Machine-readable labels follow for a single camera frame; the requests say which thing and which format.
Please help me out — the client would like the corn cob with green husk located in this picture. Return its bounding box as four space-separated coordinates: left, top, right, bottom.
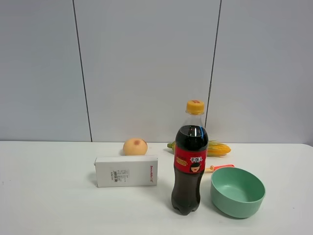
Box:
178 140 231 157

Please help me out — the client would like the beige spatula with orange handle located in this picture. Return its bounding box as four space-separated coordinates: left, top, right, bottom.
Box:
204 164 235 173

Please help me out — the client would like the green plastic bowl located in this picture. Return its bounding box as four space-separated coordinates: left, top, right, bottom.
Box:
210 167 266 219

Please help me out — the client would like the cola bottle with yellow cap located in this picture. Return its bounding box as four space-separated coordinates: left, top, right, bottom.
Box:
171 100 209 215

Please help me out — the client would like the white cardboard box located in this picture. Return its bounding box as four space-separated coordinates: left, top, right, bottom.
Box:
94 155 158 188

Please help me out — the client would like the orange peach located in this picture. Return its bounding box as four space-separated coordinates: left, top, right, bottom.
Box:
123 138 148 156

